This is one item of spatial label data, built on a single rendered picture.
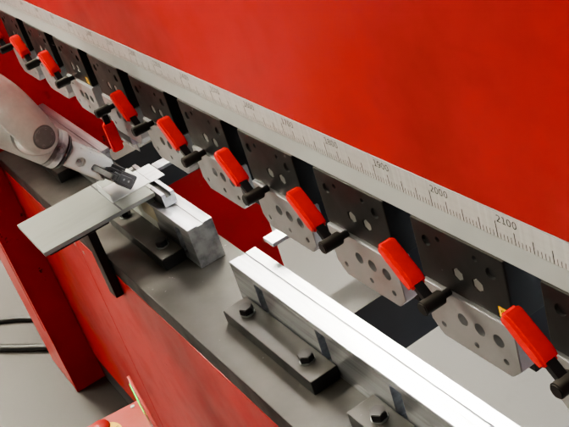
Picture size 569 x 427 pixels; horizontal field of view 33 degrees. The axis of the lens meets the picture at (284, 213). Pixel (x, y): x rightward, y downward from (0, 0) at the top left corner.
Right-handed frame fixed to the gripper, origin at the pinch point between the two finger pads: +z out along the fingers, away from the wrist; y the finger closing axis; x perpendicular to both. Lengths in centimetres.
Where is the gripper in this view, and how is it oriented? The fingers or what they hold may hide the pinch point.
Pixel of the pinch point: (121, 176)
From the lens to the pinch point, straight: 215.4
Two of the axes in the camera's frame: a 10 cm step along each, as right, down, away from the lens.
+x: -4.4, 8.9, 0.6
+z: 7.3, 3.2, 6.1
